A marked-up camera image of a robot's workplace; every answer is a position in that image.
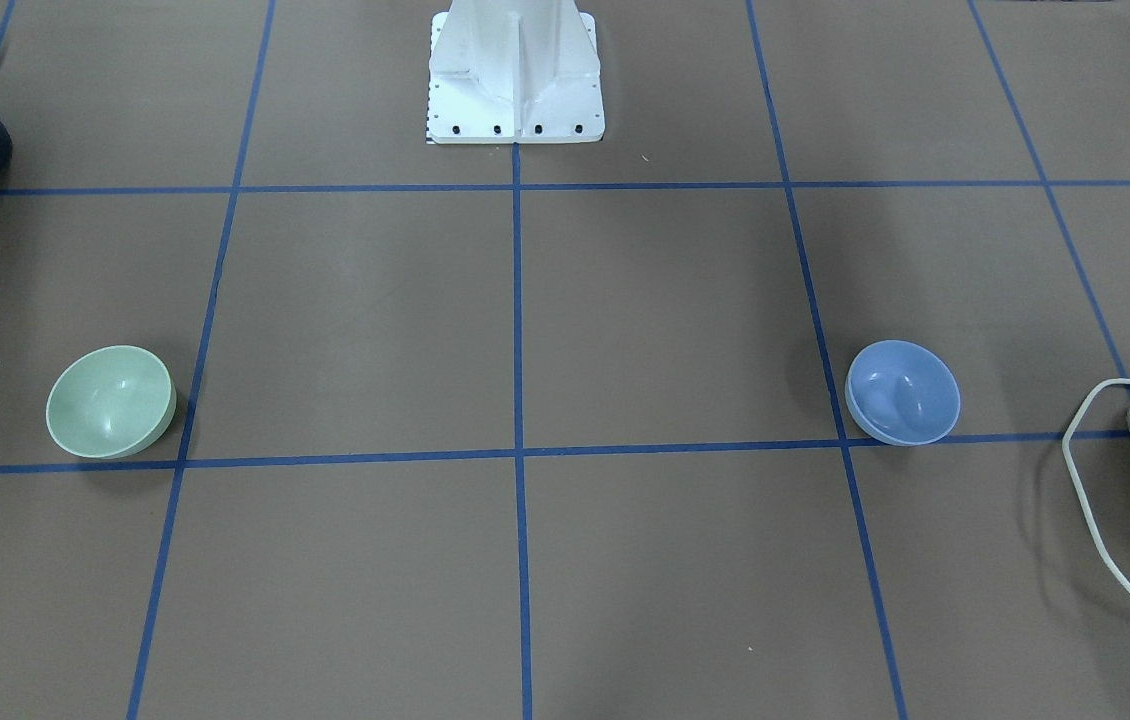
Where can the green bowl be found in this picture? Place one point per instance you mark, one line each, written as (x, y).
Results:
(113, 402)

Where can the blue bowl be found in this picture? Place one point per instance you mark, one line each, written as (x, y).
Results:
(902, 394)

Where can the white camera pedestal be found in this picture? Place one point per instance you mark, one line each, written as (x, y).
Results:
(514, 72)

